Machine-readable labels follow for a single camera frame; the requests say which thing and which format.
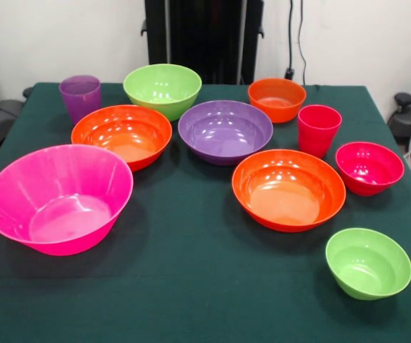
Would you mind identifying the large green bowl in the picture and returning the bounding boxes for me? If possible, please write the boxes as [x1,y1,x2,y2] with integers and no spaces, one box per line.
[122,63,203,122]

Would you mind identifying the large pink bowl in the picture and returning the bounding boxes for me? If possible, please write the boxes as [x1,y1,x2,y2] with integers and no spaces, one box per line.
[0,144,134,257]

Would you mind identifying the small red bowl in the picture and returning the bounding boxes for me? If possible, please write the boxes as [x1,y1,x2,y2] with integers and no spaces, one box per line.
[335,141,406,197]

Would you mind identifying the purple cup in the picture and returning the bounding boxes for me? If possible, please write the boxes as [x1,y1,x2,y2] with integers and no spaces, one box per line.
[58,74,102,126]

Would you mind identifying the purple bowl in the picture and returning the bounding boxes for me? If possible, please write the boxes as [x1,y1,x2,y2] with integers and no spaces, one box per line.
[177,99,274,166]

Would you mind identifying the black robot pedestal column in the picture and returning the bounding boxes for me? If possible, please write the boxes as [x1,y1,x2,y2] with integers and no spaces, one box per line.
[140,0,265,86]

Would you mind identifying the red cup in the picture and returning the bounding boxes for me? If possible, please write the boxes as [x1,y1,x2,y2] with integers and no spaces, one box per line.
[297,104,343,159]

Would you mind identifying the small orange bowl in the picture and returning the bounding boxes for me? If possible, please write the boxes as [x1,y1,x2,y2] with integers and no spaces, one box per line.
[247,77,307,124]

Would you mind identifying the small green bowl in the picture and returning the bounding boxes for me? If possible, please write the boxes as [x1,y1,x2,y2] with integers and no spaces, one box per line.
[325,227,411,302]

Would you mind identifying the thin black wall cable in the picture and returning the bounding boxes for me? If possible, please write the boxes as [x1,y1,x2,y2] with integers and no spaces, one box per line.
[297,0,310,86]

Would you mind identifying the gray pedestal leg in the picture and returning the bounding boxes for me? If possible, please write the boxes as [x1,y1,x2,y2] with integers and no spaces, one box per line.
[0,86,34,147]
[387,91,411,144]

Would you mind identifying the black cable with plug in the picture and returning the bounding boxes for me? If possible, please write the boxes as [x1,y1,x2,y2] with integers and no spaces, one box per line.
[284,0,296,81]

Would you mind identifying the dark green tablecloth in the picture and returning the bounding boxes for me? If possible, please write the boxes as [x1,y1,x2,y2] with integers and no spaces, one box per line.
[0,82,411,343]

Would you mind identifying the large orange bowl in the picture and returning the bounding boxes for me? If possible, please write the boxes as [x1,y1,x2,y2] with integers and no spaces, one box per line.
[70,104,174,173]
[231,149,347,234]

